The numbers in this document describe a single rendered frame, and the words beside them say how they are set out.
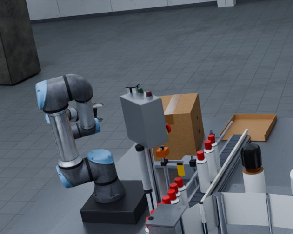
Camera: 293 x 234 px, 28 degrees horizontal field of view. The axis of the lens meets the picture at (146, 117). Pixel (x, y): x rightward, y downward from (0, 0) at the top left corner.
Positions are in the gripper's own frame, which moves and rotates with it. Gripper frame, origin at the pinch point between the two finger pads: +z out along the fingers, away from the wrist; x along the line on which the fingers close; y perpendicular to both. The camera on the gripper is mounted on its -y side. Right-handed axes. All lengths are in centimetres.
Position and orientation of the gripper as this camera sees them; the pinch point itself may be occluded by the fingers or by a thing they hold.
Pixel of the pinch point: (100, 111)
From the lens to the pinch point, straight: 313.2
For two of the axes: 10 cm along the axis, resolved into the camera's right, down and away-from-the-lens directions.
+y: 7.1, 1.4, -6.9
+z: 7.0, -0.7, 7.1
